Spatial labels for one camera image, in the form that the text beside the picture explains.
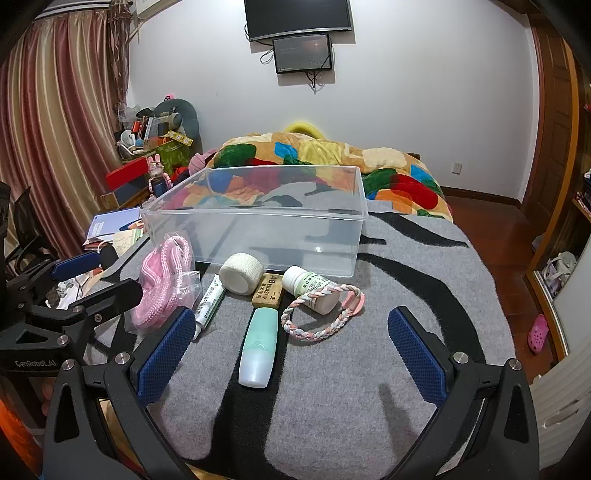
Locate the wooden wardrobe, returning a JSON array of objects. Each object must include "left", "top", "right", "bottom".
[{"left": 522, "top": 14, "right": 591, "bottom": 361}]

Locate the white slatted panel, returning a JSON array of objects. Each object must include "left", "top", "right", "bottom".
[{"left": 529, "top": 337, "right": 591, "bottom": 472}]

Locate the mint green white bottle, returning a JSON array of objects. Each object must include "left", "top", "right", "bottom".
[{"left": 238, "top": 308, "right": 280, "bottom": 387}]

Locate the yellow pillow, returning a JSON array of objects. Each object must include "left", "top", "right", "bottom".
[{"left": 284, "top": 121, "right": 326, "bottom": 139}]

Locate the small brown box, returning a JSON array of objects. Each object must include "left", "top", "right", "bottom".
[{"left": 252, "top": 273, "right": 283, "bottom": 309}]

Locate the grey plush toy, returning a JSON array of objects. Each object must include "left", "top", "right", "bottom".
[{"left": 150, "top": 98, "right": 200, "bottom": 139}]

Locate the green patterned box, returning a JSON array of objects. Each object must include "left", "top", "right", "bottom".
[{"left": 154, "top": 138, "right": 192, "bottom": 176}]

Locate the pink hat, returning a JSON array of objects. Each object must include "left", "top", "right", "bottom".
[{"left": 188, "top": 148, "right": 218, "bottom": 174}]

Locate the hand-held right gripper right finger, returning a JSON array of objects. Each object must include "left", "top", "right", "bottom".
[{"left": 383, "top": 307, "right": 541, "bottom": 480}]

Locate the pink bunny water bottle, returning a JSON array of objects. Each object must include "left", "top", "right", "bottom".
[{"left": 147, "top": 154, "right": 169, "bottom": 197}]

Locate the clear plastic storage box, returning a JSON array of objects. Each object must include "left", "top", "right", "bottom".
[{"left": 140, "top": 166, "right": 369, "bottom": 278}]

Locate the red beige striped curtain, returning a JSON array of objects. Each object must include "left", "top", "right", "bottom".
[{"left": 0, "top": 9, "right": 132, "bottom": 232}]

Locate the white pill bottle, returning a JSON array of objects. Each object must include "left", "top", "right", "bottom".
[{"left": 282, "top": 265, "right": 340, "bottom": 315}]

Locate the pink rope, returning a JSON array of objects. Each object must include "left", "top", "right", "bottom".
[{"left": 126, "top": 232, "right": 203, "bottom": 335}]

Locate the colourful patterned blanket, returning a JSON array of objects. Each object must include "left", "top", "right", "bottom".
[{"left": 203, "top": 131, "right": 453, "bottom": 220}]

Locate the white ointment tube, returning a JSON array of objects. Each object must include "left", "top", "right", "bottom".
[{"left": 191, "top": 273, "right": 227, "bottom": 341}]

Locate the white handbag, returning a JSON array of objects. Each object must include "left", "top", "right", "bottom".
[{"left": 540, "top": 251, "right": 578, "bottom": 296}]

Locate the large black wall television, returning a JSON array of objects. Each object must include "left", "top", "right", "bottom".
[{"left": 244, "top": 0, "right": 354, "bottom": 42}]

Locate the small black wall monitor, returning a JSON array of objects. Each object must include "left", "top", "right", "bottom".
[{"left": 272, "top": 33, "right": 334, "bottom": 75}]

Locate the blue notebook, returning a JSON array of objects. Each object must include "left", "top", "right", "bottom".
[{"left": 85, "top": 210, "right": 144, "bottom": 241}]

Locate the pink clog shoe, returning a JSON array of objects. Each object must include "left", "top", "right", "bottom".
[{"left": 527, "top": 314, "right": 550, "bottom": 354}]

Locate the cream booklet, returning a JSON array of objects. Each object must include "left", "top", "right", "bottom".
[{"left": 113, "top": 228, "right": 149, "bottom": 257}]

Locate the beige bandage roll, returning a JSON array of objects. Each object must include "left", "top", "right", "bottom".
[{"left": 218, "top": 253, "right": 267, "bottom": 296}]

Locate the red flat box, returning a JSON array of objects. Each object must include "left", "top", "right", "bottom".
[{"left": 105, "top": 157, "right": 158, "bottom": 191}]

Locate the white air conditioner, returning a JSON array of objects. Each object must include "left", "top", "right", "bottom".
[{"left": 136, "top": 0, "right": 176, "bottom": 20}]

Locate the pink white braided headband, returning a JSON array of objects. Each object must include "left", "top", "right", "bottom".
[{"left": 280, "top": 285, "right": 366, "bottom": 342}]

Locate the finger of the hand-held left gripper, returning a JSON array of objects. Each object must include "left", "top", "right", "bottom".
[
  {"left": 28, "top": 278, "right": 144, "bottom": 334},
  {"left": 7, "top": 253, "right": 101, "bottom": 305}
]

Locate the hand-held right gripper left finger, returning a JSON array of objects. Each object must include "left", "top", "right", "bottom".
[{"left": 42, "top": 305, "right": 197, "bottom": 480}]

